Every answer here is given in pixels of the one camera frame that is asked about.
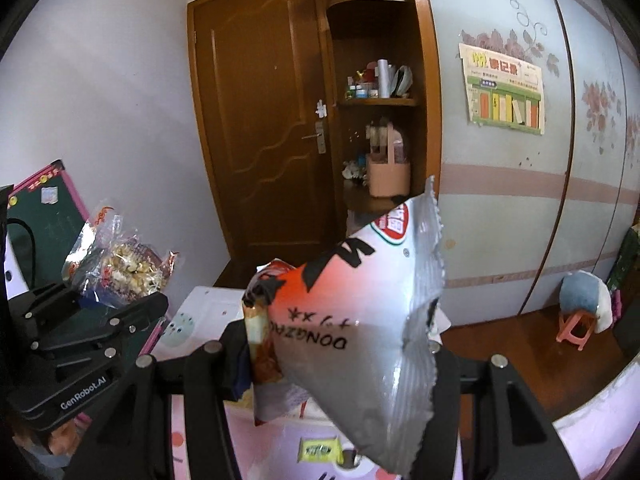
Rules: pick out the pink bed sheet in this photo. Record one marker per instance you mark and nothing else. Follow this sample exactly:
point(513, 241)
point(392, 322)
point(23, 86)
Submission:
point(596, 434)

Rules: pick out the pink basket on shelf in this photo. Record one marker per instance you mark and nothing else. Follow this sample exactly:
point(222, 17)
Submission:
point(388, 168)

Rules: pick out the clear bag of nuts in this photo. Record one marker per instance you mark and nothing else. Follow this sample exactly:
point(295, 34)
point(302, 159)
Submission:
point(109, 263)

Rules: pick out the pale wardrobe with floral doors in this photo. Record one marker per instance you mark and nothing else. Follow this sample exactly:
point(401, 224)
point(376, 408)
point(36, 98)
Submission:
point(521, 211)

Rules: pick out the wooden corner shelf unit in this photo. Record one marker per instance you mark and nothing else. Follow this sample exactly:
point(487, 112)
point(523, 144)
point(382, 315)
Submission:
point(385, 69)

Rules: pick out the white red large snack bag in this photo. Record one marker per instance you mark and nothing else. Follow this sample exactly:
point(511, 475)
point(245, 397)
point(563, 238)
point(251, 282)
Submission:
point(350, 331)

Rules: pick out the colourful paper wall chart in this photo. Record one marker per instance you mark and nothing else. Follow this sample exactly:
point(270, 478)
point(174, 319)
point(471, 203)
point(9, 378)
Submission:
point(502, 91)

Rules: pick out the pink plastic stool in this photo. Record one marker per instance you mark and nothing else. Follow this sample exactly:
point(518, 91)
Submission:
point(576, 328)

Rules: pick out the white plastic storage bin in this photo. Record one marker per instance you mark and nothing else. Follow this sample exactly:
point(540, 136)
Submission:
point(309, 409)

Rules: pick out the brown wooden door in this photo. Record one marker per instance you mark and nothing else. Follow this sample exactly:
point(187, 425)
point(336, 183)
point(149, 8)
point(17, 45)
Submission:
point(258, 70)

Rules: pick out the green chalkboard pink frame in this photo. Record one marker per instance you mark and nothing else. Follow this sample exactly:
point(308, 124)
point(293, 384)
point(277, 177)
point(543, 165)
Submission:
point(49, 214)

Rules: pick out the green yellow snack packet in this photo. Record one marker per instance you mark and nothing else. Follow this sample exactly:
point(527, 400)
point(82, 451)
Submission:
point(320, 451)

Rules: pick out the blue white cushion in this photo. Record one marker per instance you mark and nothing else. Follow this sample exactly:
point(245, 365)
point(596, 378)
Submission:
point(584, 291)

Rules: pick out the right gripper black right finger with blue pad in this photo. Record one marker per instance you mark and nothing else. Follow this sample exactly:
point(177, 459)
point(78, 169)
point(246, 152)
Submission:
point(511, 435)

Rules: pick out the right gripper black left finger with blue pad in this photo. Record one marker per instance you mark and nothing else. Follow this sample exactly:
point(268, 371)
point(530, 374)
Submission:
point(131, 436)

